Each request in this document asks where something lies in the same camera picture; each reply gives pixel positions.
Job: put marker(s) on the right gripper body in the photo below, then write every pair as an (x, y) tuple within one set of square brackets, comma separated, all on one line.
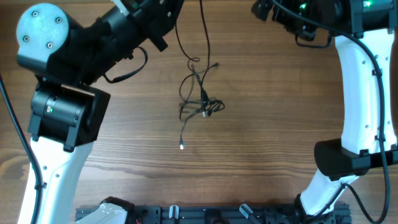
[(293, 23)]

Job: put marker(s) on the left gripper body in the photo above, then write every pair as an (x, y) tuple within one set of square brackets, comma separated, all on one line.
[(143, 22)]

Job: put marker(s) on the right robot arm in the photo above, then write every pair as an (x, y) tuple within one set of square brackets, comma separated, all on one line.
[(363, 34)]

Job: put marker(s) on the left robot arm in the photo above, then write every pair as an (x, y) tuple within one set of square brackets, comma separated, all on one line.
[(66, 110)]

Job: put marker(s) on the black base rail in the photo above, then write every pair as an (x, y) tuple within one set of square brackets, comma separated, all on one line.
[(282, 213)]

